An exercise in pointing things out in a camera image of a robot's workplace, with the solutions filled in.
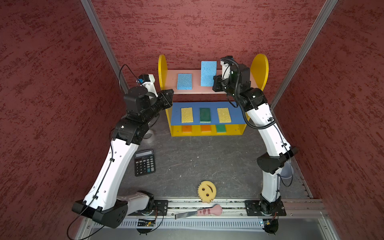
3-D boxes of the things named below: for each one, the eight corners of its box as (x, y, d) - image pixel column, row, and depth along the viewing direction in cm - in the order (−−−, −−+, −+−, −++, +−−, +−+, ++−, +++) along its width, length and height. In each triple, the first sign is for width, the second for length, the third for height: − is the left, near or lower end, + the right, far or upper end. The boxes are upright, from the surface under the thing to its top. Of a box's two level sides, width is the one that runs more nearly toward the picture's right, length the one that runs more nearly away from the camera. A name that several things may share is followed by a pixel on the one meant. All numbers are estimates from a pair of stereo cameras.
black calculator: (135, 177, 86) (134, 175, 83) (135, 154, 95) (134, 152, 93) (155, 172, 88) (154, 170, 85) (153, 150, 97) (152, 148, 95)
